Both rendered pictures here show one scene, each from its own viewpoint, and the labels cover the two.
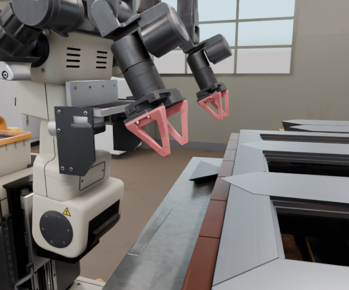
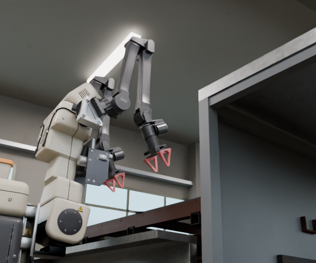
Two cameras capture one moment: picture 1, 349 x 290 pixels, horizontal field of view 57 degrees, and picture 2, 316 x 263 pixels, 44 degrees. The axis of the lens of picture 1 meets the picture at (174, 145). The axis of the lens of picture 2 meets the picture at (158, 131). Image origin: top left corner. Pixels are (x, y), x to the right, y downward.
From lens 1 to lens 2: 158 cm
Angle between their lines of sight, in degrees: 62
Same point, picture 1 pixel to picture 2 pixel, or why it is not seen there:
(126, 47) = (152, 128)
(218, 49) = (120, 153)
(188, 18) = (107, 135)
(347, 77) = not seen: hidden behind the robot
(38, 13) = (125, 106)
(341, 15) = not seen: hidden behind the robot
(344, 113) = not seen: outside the picture
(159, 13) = (161, 122)
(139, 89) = (156, 143)
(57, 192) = (76, 196)
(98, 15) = (146, 115)
